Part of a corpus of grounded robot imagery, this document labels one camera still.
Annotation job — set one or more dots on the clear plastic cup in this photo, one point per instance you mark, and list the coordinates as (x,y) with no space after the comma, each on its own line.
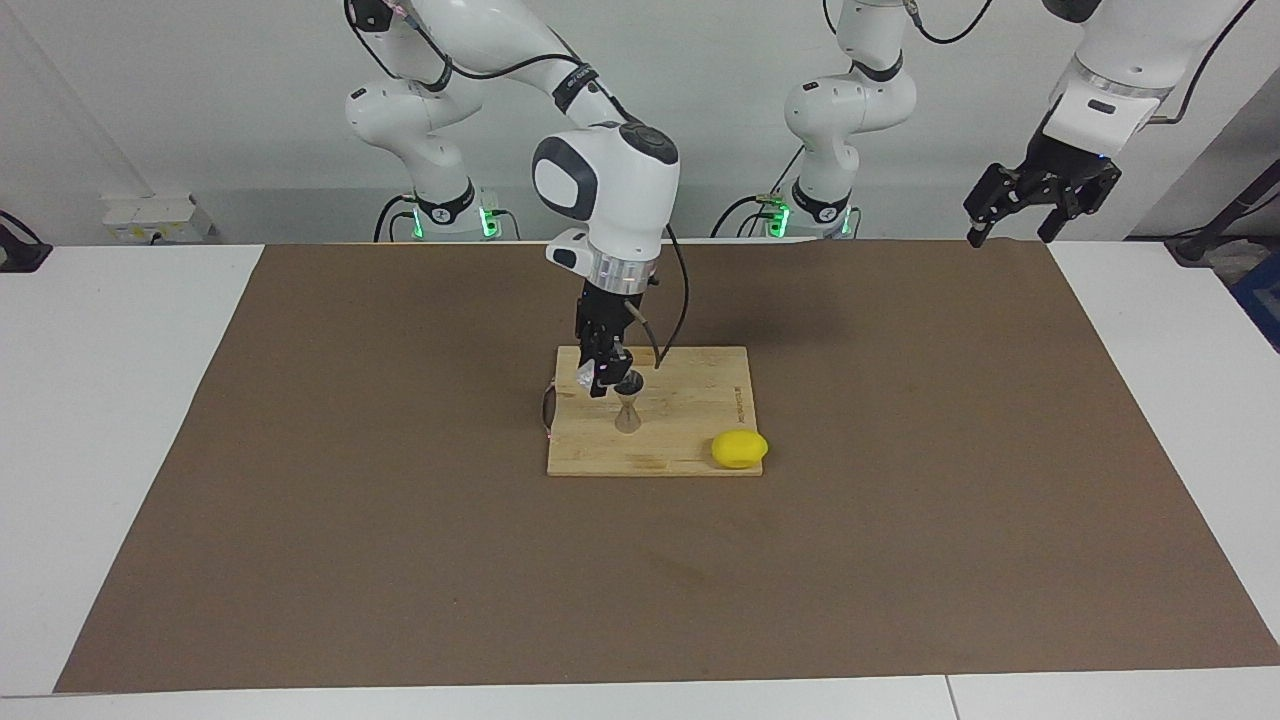
(583,378)

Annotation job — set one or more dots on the wooden cutting board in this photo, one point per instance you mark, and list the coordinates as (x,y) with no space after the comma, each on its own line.
(690,400)

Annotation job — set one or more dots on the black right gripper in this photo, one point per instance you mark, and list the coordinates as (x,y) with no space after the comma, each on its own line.
(603,315)

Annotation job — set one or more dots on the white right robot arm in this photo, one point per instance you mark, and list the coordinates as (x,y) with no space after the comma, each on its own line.
(610,180)

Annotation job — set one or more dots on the black clamp object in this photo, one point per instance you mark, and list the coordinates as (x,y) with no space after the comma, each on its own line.
(20,255)

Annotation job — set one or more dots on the brown table mat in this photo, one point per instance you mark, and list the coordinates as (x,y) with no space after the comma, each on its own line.
(640,580)

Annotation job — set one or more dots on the yellow lemon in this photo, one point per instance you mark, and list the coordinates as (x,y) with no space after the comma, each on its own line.
(740,449)

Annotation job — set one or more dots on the black stand leg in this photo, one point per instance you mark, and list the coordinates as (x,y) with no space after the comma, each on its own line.
(1240,205)

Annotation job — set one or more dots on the steel double jigger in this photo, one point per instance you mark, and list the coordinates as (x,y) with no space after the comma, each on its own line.
(627,415)

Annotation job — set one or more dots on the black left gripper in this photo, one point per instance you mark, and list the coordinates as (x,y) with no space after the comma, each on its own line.
(1060,175)

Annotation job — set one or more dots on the blue crate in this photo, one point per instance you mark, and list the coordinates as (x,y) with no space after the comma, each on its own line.
(1262,300)

